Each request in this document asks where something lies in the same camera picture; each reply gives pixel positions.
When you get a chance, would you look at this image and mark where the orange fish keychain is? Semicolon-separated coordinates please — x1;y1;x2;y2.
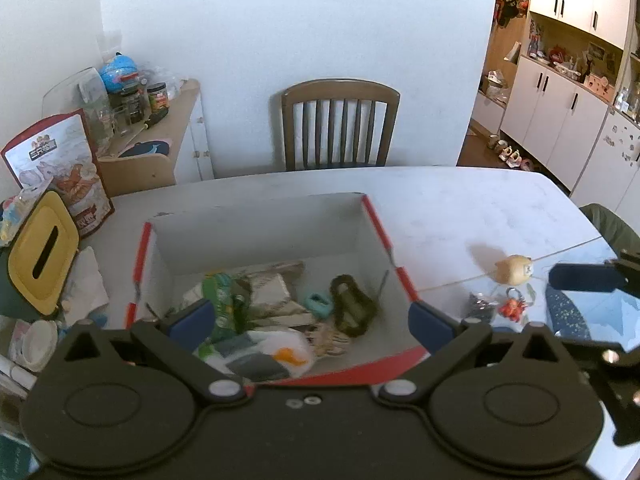
498;287;527;322

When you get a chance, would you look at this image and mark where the yellow round plush toy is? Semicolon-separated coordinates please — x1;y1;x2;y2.
495;255;534;286

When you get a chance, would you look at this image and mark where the silver foil snack packet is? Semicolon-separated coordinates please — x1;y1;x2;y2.
235;261;321;330

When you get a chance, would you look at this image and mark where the bag of black beads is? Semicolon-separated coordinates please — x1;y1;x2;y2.
463;292;499;324

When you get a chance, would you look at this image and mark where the green white plastic packet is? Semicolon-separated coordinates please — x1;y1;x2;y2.
180;272;250;344

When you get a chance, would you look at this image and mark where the green upholstered chair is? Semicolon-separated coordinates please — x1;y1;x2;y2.
580;204;640;256

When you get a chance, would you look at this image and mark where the white pouch orange print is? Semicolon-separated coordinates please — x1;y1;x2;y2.
195;328;316;382

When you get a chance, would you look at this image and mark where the beige patterned scrunchie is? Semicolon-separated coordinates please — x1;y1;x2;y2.
305;323;350;359

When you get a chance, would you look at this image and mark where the red cardboard box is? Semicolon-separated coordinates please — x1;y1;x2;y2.
125;193;425;385

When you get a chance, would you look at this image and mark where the yellow lid tissue box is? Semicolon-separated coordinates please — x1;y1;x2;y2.
1;190;79;322

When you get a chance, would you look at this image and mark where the cardboard box on cabinet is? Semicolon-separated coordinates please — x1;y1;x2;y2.
98;154;176;197

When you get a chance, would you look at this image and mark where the white side cabinet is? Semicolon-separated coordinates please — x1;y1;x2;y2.
99;79;214;185

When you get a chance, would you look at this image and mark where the red white snack bag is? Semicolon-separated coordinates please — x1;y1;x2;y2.
1;110;114;238

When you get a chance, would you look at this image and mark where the brown wooden chair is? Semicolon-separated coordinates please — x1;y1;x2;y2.
281;78;400;171

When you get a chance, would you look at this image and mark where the blue round toy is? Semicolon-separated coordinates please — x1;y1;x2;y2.
99;52;138;93

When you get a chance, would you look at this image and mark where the white wall cupboard unit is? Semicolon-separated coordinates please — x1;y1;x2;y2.
471;0;639;220

